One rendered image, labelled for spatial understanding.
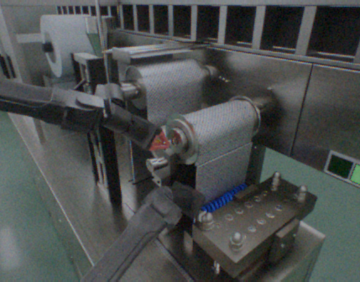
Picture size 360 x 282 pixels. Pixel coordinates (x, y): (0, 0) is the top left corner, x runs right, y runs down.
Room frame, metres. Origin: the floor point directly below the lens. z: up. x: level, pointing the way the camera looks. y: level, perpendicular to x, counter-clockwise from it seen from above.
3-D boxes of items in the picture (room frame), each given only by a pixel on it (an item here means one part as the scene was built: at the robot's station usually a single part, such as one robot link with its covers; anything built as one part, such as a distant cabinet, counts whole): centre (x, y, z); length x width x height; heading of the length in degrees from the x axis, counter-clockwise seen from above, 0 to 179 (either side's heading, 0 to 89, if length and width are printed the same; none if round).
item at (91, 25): (1.28, 0.34, 1.50); 0.14 x 0.14 x 0.06
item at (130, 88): (0.82, 0.16, 1.33); 0.06 x 0.06 x 0.06; 38
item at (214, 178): (0.66, -0.15, 1.10); 0.23 x 0.01 x 0.18; 128
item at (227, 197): (0.65, -0.16, 1.03); 0.21 x 0.04 x 0.03; 128
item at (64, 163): (1.41, 0.53, 0.88); 2.52 x 0.66 x 0.04; 38
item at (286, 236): (0.53, -0.32, 0.96); 0.10 x 0.03 x 0.11; 128
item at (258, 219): (0.60, -0.25, 1.00); 0.40 x 0.16 x 0.06; 128
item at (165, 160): (0.64, 0.04, 1.05); 0.06 x 0.05 x 0.31; 128
